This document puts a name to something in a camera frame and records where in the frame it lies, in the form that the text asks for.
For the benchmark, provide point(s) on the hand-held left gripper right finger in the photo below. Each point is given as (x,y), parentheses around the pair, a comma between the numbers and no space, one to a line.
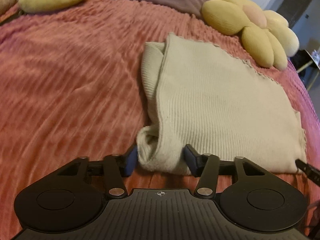
(191,160)

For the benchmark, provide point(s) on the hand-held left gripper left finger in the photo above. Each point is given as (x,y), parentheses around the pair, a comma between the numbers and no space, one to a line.
(131,161)

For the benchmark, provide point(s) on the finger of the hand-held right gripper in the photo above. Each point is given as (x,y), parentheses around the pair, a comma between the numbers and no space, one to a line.
(308,171)

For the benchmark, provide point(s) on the white ribbed knit sweater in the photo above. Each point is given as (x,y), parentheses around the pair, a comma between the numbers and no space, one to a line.
(212,105)

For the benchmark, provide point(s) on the pink ribbed blanket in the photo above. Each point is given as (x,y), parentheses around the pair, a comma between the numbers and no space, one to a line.
(62,85)

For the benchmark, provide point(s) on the white round side table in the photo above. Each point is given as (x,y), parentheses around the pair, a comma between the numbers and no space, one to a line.
(312,63)

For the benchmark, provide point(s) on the black cloth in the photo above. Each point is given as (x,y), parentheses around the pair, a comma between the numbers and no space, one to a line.
(298,61)

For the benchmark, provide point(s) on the yellow flower-shaped pillow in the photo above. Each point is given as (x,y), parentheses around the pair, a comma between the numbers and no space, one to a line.
(225,17)

